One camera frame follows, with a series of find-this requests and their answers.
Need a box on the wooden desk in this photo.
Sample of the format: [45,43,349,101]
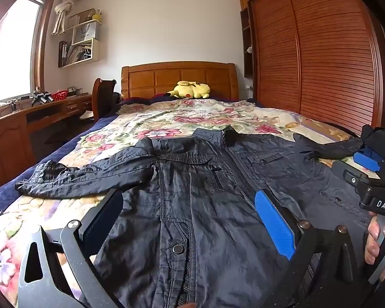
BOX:
[0,93,93,196]

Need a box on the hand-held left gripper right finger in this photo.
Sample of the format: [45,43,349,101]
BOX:
[254,189,373,308]

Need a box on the tied beige curtain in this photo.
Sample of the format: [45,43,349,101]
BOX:
[52,0,84,35]

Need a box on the stack of papers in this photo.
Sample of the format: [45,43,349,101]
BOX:
[67,45,92,65]

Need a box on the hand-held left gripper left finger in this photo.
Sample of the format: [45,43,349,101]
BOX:
[17,188,126,308]

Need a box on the white wall shelf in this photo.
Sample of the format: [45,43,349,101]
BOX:
[58,17,103,69]

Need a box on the wooden chair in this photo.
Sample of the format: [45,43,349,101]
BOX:
[92,78,121,122]

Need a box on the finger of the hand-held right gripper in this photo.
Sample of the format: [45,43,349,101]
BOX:
[332,160,373,188]
[354,147,381,171]

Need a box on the black jacket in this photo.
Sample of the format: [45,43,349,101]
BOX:
[14,125,385,308]

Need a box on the yellow plush toy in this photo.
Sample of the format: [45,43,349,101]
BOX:
[163,80,211,100]

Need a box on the wood framed window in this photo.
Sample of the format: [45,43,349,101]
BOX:
[0,0,56,106]

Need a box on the beige cardboard sheet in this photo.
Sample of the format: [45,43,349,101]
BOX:
[67,9,95,28]

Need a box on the wooden bed headboard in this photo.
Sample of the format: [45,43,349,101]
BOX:
[121,62,238,101]

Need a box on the wooden slatted wardrobe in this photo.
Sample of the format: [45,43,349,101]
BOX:
[237,0,385,142]

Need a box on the white paper bag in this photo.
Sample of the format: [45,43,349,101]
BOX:
[77,22,98,42]

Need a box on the floral blanket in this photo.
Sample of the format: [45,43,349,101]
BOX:
[0,98,363,305]

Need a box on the person's right hand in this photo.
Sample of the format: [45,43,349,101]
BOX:
[365,216,385,264]

